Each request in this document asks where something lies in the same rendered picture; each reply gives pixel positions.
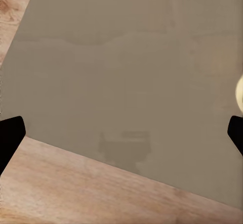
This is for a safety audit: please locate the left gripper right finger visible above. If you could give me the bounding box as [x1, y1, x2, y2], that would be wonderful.
[227, 115, 243, 155]

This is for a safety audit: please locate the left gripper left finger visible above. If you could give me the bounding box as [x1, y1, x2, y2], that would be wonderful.
[0, 116, 26, 176]

